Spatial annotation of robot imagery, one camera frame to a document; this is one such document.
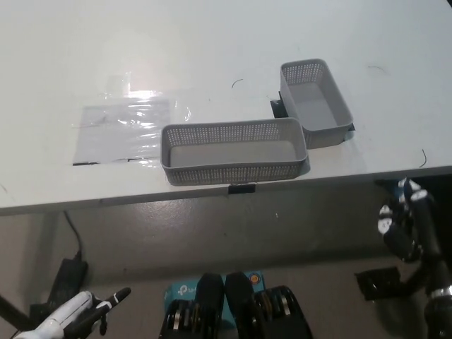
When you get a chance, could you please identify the clear plastic sheet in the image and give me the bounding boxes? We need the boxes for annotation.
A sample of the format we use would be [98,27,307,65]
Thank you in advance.
[71,71,194,167]

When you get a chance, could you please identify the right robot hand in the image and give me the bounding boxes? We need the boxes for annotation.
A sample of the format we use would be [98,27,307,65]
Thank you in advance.
[376,177,438,263]

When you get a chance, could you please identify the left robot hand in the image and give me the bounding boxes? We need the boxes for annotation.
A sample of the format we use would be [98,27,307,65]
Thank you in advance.
[20,287,133,339]

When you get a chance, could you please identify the black power cable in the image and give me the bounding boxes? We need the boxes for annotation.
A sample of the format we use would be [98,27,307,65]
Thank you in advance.
[63,210,83,260]

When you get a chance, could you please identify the long grey perforated basket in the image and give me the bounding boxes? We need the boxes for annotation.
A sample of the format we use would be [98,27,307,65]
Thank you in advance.
[160,117,309,187]

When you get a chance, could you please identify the teal cardboard router box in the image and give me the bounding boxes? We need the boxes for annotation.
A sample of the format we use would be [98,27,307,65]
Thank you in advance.
[163,269,264,321]

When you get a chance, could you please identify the short grey perforated basket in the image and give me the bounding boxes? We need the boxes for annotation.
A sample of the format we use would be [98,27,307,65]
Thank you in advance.
[280,58,355,150]

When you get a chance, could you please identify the black power adapter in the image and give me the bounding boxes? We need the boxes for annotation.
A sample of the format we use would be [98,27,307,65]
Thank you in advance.
[48,258,89,305]

